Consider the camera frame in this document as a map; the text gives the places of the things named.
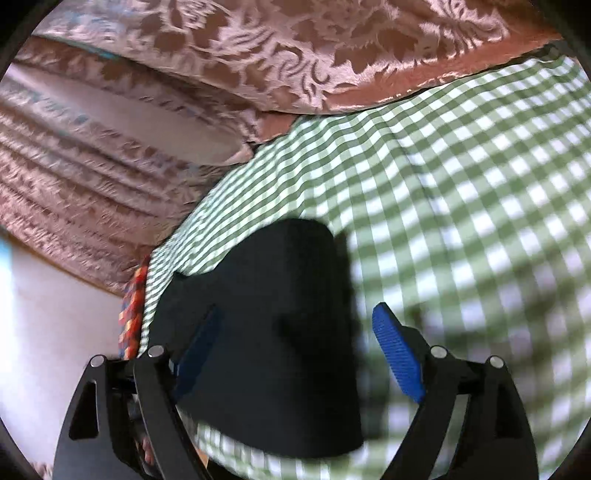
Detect black pants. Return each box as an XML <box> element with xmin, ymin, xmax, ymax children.
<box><xmin>154</xmin><ymin>219</ymin><xmax>365</xmax><ymax>459</ymax></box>

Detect brown floral curtain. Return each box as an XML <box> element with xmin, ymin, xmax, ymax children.
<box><xmin>0</xmin><ymin>0</ymin><xmax>555</xmax><ymax>296</ymax></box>

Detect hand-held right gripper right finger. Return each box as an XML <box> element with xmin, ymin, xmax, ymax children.
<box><xmin>373</xmin><ymin>302</ymin><xmax>541</xmax><ymax>480</ymax></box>

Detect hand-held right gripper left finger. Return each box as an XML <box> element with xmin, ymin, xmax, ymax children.
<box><xmin>52</xmin><ymin>305</ymin><xmax>225</xmax><ymax>480</ymax></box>

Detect red blue checkered cloth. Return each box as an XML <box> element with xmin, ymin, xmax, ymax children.
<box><xmin>117</xmin><ymin>258</ymin><xmax>153</xmax><ymax>361</ymax></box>

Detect green checked cloth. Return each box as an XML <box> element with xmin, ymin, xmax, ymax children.
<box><xmin>139</xmin><ymin>55</ymin><xmax>591</xmax><ymax>480</ymax></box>

